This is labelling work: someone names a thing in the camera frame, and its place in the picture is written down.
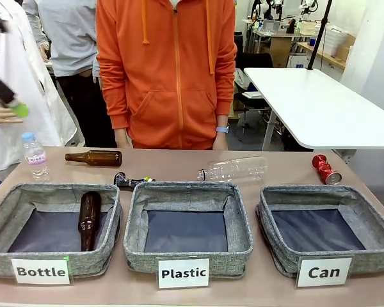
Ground black tripod pole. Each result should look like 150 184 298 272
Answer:
307 0 334 71

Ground white Can label card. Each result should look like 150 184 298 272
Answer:
295 256 354 288

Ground person in orange hoodie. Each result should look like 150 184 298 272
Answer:
95 0 238 151

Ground small clear water bottle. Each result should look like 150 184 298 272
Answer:
20 132 51 182

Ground white Bottle label card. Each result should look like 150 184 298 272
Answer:
10 257 72 286

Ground person in white coat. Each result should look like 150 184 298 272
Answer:
0 0 77 172

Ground white side table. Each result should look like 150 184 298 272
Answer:
243 67 384 151

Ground crushed red can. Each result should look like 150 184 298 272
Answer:
312 153 343 185

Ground large clear plastic bottle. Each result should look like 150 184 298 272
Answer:
197 155 269 185

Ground orange-hoodie person left hand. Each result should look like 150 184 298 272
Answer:
212 132 229 151

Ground grey fabric basket labelled Bottle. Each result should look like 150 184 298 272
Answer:
0 182 122 278

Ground grey fabric basket labelled Plastic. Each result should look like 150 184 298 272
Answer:
123 180 254 279

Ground white storage boxes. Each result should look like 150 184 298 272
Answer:
323 26 351 49

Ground wooden background desk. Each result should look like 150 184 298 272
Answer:
296 40 347 70

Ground grey fabric basket labelled Can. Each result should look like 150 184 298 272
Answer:
257 184 384 279

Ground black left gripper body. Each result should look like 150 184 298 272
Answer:
0 68 19 106

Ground orange-hoodie person right hand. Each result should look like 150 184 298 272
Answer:
114 127 132 150

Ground crushed black can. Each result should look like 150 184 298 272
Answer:
114 171 157 190

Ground person in grey shirt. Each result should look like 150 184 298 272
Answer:
22 0 116 148

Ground white Plastic label card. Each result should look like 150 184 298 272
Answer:
157 257 211 290

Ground brown glass bottle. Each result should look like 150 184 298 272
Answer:
77 191 102 253
65 150 124 168

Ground hand of white-coat person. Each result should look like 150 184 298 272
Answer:
0 97 24 126

